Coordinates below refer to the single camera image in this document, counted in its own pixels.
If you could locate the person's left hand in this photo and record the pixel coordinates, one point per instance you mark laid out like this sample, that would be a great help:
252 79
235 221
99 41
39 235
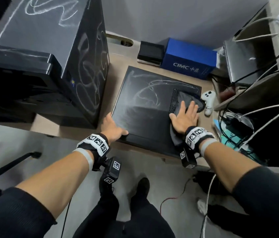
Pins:
112 131

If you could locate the person's right hand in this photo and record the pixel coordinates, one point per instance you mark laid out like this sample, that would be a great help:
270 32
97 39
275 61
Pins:
185 120

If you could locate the grey cleaning cloth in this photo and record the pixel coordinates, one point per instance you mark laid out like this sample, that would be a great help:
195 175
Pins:
194 101

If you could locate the slim black vented computer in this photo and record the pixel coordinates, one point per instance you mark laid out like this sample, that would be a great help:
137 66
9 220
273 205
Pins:
142 121

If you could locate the black Lenovo tower case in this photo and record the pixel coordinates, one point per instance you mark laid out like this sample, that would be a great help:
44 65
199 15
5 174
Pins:
50 39

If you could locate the person's right forearm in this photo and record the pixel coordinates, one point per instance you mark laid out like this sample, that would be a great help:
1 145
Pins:
233 168

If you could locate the person's left forearm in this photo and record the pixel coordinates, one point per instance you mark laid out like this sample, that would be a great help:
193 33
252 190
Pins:
50 180

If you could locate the person's left shoe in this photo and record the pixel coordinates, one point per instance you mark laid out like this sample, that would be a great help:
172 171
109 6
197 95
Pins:
106 188

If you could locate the person's shoe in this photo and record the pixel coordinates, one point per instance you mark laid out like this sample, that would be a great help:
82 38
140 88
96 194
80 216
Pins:
106 188
142 188

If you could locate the person's right shoe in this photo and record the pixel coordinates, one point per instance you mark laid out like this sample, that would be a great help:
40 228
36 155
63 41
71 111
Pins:
142 188

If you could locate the person's legs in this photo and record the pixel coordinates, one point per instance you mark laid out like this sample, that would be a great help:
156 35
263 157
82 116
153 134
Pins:
129 220

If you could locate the white handheld controller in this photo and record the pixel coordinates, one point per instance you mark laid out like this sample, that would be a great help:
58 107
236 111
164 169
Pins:
208 101

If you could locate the teal packet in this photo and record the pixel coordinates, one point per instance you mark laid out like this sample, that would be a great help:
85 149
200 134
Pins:
231 143

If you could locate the blue rectangular box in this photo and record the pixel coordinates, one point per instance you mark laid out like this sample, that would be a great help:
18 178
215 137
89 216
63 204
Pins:
189 59

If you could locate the small black box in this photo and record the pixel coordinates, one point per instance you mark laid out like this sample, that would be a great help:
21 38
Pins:
150 53

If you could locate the silver laptop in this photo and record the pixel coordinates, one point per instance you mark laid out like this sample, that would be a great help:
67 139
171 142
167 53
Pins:
246 64

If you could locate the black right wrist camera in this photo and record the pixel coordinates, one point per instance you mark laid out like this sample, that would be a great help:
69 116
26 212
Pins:
187 158

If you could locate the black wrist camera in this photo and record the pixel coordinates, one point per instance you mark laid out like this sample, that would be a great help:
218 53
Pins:
187 158
111 171

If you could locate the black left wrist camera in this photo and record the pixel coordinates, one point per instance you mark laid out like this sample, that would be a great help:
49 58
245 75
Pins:
111 171

